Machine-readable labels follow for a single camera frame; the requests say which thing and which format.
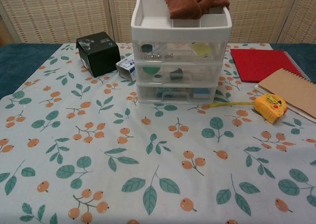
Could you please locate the clear drawer with green disc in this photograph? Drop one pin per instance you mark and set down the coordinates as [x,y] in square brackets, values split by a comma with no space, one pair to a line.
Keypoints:
[200,73]

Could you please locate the translucent plastic drawer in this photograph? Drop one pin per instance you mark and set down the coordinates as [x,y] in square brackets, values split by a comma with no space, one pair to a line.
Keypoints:
[177,51]

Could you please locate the white plastic drawer unit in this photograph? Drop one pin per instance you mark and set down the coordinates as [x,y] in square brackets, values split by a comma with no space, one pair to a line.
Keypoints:
[148,32]

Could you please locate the green disc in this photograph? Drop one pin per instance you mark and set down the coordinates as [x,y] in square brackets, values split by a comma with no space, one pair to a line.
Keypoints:
[151,70]

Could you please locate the dark grey plastic piece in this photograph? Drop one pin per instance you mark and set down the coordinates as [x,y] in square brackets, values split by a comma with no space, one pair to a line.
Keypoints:
[176,74]

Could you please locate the blue white eraser block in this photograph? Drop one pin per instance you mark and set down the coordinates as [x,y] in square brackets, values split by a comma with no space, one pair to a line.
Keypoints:
[201,95]

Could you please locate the white blue small carton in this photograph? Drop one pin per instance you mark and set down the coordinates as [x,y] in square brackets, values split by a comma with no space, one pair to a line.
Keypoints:
[126,68]

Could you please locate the dark round cap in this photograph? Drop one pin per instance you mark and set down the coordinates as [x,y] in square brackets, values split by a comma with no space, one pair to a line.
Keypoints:
[146,48]

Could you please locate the floral print tablecloth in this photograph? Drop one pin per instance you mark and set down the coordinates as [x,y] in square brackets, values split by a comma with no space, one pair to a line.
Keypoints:
[123,159]

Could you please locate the yellow object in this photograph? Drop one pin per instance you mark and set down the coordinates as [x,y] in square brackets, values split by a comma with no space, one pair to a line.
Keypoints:
[202,49]

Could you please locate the black cardboard box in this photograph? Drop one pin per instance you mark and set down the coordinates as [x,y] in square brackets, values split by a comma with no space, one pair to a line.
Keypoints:
[103,58]

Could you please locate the brown cloth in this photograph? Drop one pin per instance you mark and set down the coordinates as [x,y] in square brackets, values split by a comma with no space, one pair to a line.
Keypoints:
[185,4]

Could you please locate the red spiral notebook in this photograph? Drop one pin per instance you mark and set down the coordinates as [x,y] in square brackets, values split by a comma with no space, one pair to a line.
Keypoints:
[259,63]

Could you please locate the yellow tape measure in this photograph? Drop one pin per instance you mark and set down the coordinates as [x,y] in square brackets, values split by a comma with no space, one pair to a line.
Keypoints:
[269,107]

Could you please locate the kraft brown spiral notebook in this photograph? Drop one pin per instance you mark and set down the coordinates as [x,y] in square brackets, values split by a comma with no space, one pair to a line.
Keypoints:
[291,88]

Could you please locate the woven folding screen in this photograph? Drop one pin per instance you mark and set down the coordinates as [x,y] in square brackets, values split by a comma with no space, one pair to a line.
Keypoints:
[61,11]

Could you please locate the teal blue table cover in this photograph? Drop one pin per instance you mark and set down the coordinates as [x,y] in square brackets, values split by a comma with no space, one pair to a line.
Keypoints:
[19,60]

